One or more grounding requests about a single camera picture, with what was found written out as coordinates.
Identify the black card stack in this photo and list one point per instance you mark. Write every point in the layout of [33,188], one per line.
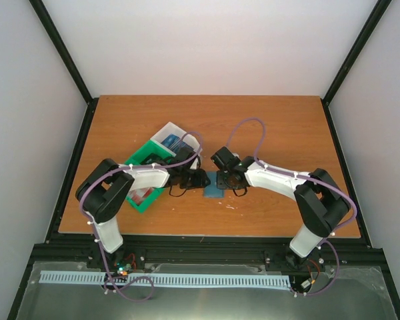
[153,158]

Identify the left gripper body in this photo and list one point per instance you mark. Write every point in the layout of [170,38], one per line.
[188,182]

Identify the teal card holder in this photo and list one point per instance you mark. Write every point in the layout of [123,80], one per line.
[212,191]

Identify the blue card stack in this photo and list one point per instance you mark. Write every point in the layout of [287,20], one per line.
[173,143]

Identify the black frame post left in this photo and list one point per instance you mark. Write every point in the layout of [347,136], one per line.
[62,50]

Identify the white bin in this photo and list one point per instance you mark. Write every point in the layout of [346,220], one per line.
[171,128]

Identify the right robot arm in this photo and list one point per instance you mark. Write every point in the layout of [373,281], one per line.
[322,205]

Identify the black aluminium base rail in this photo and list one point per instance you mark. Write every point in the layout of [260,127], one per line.
[196,250]

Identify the metal base plate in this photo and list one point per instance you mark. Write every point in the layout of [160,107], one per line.
[54,292]

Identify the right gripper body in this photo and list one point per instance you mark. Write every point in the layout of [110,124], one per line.
[226,183]

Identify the black frame post right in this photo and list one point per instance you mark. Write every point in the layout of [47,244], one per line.
[360,42]

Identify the light blue cable duct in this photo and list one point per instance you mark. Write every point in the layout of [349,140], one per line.
[168,280]

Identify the red white card stack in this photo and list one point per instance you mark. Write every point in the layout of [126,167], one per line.
[138,196]

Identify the small electronics board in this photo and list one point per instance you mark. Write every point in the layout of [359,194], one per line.
[125,267]

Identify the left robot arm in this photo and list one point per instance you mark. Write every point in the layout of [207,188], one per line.
[102,194]

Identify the green bin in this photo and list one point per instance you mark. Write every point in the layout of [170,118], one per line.
[150,152]
[147,203]

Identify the black frame post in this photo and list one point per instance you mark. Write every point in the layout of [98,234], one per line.
[62,50]
[360,42]

